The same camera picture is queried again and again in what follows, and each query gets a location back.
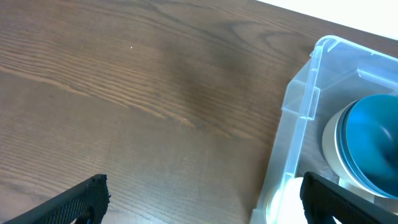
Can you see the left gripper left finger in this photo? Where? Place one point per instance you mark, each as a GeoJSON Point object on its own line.
{"type": "Point", "coordinates": [87, 202]}

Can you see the clear plastic storage bin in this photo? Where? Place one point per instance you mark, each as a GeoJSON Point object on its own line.
{"type": "Point", "coordinates": [338, 72]}

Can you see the beige bowl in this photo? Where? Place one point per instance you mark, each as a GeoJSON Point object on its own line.
{"type": "Point", "coordinates": [332, 148]}

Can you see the white small bowl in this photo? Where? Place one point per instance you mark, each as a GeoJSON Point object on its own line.
{"type": "Point", "coordinates": [286, 207]}

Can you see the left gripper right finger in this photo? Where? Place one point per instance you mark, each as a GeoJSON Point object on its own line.
{"type": "Point", "coordinates": [325, 202]}

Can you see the dark blue bowl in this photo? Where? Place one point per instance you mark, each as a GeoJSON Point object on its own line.
{"type": "Point", "coordinates": [342, 146]}
{"type": "Point", "coordinates": [373, 140]}

